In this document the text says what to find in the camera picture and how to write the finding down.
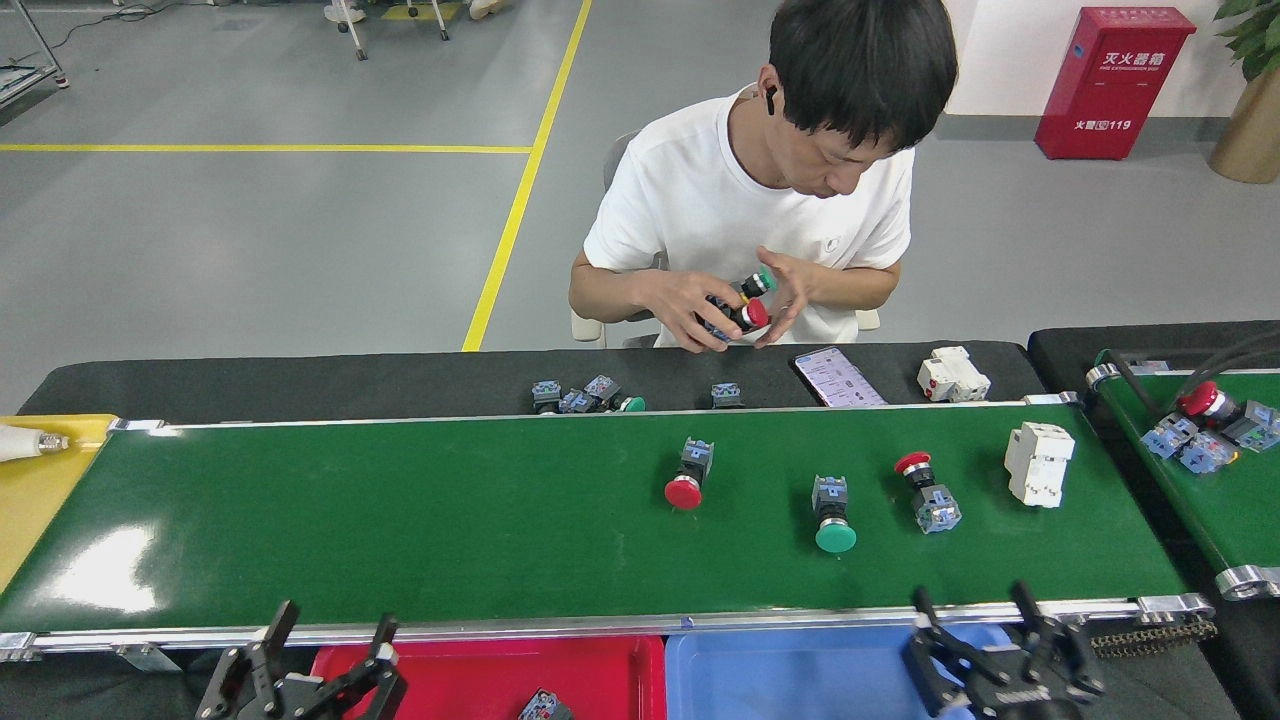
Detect person's left hand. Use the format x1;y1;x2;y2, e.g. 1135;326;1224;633
752;245;816;349

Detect white light bulb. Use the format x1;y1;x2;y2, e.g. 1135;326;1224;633
0;424;69;463

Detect yellow plastic tray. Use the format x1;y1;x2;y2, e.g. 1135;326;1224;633
0;413;119;591

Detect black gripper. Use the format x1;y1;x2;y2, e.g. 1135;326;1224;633
903;580;1106;720
195;600;409;720

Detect conveyor drive chain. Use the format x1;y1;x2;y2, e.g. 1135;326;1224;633
1090;618;1219;659

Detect potted plant in brass pot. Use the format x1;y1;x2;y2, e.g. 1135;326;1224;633
1207;0;1280;185

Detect grey office chair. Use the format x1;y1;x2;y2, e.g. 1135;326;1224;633
570;128;883;348

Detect red fire extinguisher cabinet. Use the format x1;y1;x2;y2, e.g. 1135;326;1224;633
1033;5;1198;161

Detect black cable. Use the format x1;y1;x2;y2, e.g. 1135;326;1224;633
1160;328;1280;413

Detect person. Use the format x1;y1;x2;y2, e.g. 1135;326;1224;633
323;0;506;23
568;0;959;348

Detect white circuit breaker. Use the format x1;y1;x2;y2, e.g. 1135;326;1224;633
917;346;993;404
1004;421;1077;509

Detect green conveyor belt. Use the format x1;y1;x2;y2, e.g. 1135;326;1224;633
0;395;1216;666
1085;350;1280;601

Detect red plastic tray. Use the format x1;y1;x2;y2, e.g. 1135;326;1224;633
310;635;668;720

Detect person's right hand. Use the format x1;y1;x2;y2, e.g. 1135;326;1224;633
640;268;749;354

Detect blue plastic tray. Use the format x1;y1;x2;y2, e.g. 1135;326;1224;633
665;622;1016;720

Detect metal rack cart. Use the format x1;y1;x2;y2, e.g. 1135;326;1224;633
0;0;69;109

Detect smartphone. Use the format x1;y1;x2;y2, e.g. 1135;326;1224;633
793;346;889;408

